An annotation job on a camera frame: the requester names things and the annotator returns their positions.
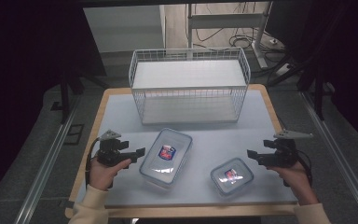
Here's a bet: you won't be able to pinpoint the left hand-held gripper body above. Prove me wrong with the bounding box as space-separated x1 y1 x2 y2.
96 130 131 168

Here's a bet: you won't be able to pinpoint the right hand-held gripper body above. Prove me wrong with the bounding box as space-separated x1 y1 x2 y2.
260 129 314 168

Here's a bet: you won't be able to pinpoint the large clear food container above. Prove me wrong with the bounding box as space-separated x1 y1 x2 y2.
139 127 194 188

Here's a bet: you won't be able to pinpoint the small clear food container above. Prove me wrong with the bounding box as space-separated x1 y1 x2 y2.
210 157 255 198

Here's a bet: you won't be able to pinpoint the white wire shelf rack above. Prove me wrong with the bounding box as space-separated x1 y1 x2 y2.
128 46 252 126

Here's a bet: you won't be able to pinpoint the person's left hand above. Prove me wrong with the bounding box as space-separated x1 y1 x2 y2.
88 157 132 191

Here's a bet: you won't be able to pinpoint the person's right hand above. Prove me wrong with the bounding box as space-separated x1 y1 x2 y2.
267 161 320 206

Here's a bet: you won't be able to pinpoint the pale blue table mat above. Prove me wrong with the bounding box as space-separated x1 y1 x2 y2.
75 90 298 209

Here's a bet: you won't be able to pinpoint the black stand legs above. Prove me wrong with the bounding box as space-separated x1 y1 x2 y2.
58 70 110 125
296 69 337 122

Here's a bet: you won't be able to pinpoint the white power strip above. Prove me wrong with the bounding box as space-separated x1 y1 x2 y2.
274 63 292 77

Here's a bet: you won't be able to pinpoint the white cabinet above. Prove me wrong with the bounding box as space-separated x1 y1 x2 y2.
83 4 168 54

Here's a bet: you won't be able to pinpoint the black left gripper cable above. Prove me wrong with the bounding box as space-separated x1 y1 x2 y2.
85 137 103 189

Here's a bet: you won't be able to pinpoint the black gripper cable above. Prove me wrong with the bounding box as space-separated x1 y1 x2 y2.
294 150 313 188
85 137 103 189

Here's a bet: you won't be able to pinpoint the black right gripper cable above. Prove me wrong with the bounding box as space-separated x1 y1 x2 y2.
294 150 313 188

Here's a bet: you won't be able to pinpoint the black floor bracket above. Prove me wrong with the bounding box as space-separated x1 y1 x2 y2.
62 123 86 146

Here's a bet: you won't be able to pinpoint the aluminium floor rail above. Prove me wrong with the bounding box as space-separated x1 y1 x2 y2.
299 91 358 224
13 95 82 224

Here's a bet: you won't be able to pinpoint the black floor cables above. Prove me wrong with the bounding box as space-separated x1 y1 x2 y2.
195 27 288 64

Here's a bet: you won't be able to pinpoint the white metal desk frame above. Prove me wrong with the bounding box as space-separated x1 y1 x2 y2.
186 1 274 70

